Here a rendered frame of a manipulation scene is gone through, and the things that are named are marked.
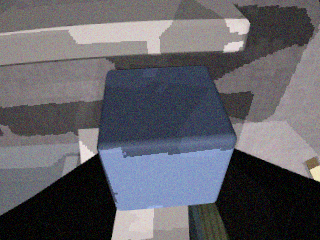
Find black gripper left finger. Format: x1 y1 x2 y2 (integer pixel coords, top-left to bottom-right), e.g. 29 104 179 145
0 153 116 240

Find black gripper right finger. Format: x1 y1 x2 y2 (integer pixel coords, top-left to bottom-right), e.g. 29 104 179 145
215 148 320 240

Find blue cube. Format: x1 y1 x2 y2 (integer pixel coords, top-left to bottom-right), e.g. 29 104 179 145
97 65 237 211

